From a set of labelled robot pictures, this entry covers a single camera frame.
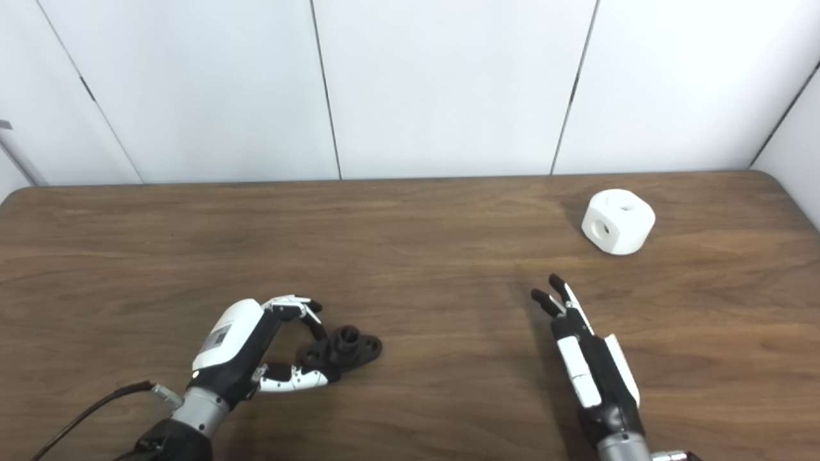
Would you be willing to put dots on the round white piece with holes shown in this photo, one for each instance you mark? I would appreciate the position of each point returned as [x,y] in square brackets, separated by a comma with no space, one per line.
[618,221]

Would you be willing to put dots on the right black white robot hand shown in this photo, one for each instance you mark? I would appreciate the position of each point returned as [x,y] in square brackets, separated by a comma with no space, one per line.
[596,371]

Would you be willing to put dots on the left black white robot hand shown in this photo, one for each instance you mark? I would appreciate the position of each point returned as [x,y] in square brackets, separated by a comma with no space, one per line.
[230,346]

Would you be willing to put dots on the black flanged holder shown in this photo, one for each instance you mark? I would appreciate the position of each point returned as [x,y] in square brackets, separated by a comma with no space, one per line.
[346,349]

